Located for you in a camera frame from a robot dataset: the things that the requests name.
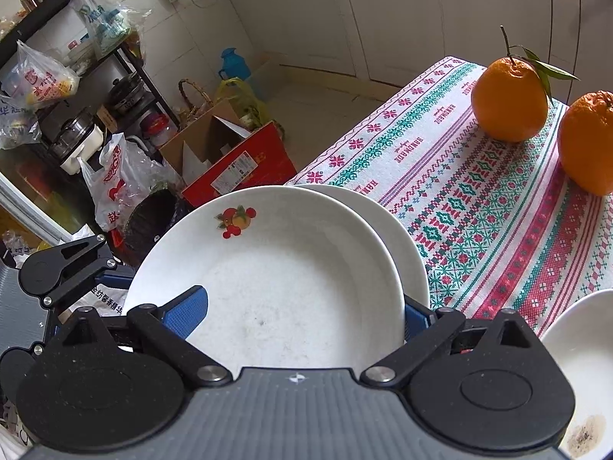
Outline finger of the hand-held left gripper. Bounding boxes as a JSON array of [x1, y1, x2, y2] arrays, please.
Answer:
[[42, 235, 136, 308]]

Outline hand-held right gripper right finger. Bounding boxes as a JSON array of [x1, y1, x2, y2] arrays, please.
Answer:
[[359, 298, 547, 390]]

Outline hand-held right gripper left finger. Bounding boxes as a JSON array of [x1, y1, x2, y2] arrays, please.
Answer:
[[60, 285, 233, 390]]

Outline plain white plate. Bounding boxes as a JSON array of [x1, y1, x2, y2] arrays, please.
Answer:
[[291, 183, 431, 310]]

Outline white plate with fruit print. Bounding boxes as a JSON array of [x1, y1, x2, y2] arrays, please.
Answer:
[[125, 186, 408, 377]]

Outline large white bowl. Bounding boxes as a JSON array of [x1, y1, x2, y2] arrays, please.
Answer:
[[540, 288, 613, 460]]

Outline clear printed plastic bag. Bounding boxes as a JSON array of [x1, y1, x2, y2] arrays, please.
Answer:
[[57, 285, 130, 319]]

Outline black round bin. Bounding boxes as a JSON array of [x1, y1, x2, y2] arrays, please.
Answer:
[[123, 189, 192, 260]]

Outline white and red plastic bag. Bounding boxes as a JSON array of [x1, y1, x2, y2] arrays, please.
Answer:
[[79, 133, 187, 233]]

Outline patterned woven tablecloth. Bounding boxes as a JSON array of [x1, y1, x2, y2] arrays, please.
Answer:
[[284, 56, 613, 338]]

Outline white blender appliance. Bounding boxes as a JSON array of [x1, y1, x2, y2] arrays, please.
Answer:
[[50, 108, 106, 176]]

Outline red-lidded plastic jar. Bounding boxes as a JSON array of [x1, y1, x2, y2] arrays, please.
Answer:
[[139, 110, 179, 154]]

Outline red cardboard box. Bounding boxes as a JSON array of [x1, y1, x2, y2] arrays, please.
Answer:
[[181, 121, 298, 209]]

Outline brown cardboard box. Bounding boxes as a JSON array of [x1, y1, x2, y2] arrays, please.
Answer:
[[158, 100, 254, 185]]

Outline crumpled clear plastic bag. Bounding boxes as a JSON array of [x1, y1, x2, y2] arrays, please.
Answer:
[[0, 96, 44, 150]]

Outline black cooking pot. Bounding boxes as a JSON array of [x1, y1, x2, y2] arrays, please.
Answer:
[[103, 77, 147, 116]]

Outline wicker basket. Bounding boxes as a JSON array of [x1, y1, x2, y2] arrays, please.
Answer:
[[178, 79, 214, 128]]

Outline clear bag with yellow contents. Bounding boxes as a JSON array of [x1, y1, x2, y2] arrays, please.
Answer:
[[0, 41, 80, 111]]

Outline yellow plastic bag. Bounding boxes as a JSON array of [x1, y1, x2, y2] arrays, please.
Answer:
[[215, 77, 269, 128]]

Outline orange with leafy stem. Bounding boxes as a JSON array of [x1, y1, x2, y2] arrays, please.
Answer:
[[470, 25, 581, 143]]

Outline bumpy orange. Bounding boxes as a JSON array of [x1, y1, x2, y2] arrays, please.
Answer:
[[558, 90, 613, 196]]

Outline blue thermos jug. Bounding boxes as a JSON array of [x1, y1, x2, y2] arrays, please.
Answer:
[[219, 48, 251, 82]]

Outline clear bag with green print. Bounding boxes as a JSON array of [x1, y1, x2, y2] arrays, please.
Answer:
[[67, 0, 154, 56]]

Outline black metal shelf rack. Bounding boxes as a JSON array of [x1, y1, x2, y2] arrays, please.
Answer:
[[0, 0, 168, 164]]

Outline white kitchen cabinets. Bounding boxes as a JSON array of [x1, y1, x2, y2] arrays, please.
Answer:
[[225, 0, 613, 106]]

